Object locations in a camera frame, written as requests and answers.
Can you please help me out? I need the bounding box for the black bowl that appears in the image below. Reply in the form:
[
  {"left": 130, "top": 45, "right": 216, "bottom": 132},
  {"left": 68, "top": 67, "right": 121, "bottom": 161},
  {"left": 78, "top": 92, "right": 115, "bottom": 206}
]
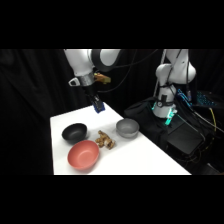
[{"left": 61, "top": 122, "right": 89, "bottom": 144}]

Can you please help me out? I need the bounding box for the black robot stand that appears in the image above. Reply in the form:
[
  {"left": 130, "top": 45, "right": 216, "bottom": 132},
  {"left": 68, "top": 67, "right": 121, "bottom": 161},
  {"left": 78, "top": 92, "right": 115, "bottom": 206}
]
[{"left": 123, "top": 96, "right": 209, "bottom": 169}]

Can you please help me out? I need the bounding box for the yellow cable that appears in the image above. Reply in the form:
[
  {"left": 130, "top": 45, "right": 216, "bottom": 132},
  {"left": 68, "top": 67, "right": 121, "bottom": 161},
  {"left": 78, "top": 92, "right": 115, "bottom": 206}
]
[{"left": 199, "top": 105, "right": 218, "bottom": 134}]

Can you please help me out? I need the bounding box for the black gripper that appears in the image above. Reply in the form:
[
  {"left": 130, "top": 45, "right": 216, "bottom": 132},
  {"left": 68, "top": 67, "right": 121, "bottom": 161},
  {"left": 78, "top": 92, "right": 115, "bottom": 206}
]
[{"left": 82, "top": 83, "right": 105, "bottom": 110}]

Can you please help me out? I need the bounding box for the black box with blue lights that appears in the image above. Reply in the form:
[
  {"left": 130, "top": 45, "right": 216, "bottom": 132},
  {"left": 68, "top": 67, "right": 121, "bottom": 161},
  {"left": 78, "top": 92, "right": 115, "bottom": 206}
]
[{"left": 176, "top": 87, "right": 221, "bottom": 108}]

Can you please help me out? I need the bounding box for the black cable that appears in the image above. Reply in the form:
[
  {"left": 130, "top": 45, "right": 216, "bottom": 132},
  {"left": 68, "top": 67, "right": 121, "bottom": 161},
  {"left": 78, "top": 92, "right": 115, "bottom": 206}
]
[{"left": 96, "top": 49, "right": 160, "bottom": 94}]

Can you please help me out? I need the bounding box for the black curtain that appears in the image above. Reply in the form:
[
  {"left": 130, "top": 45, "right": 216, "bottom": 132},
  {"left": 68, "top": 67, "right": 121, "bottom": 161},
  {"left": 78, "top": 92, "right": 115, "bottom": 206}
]
[{"left": 0, "top": 49, "right": 224, "bottom": 176}]

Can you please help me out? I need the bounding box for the tiger plush toy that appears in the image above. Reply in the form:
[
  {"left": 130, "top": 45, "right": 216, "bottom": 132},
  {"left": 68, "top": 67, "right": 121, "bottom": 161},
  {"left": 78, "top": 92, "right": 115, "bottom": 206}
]
[{"left": 94, "top": 130, "right": 116, "bottom": 151}]

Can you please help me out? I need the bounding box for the pink bowl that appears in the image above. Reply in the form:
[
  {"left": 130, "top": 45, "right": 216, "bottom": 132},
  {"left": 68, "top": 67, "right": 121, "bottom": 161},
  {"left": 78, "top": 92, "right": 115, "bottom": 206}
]
[{"left": 67, "top": 139, "right": 100, "bottom": 172}]

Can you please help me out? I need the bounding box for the green light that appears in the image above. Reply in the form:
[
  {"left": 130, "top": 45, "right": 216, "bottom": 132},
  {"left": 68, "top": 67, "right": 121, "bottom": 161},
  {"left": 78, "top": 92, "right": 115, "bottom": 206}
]
[{"left": 151, "top": 101, "right": 178, "bottom": 127}]

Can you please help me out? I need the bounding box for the blue cube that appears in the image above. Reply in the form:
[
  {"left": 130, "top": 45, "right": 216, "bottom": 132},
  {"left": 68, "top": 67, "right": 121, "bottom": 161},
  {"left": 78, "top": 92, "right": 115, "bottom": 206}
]
[{"left": 93, "top": 101, "right": 106, "bottom": 115}]

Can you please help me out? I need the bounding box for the grey bowl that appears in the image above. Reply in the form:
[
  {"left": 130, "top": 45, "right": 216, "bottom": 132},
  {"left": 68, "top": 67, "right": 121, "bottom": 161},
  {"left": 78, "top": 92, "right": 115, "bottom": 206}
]
[{"left": 115, "top": 117, "right": 140, "bottom": 139}]

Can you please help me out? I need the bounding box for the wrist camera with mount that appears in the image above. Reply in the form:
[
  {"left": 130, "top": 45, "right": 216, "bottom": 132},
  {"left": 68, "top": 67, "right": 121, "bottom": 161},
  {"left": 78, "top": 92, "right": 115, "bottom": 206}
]
[{"left": 93, "top": 72, "right": 112, "bottom": 84}]

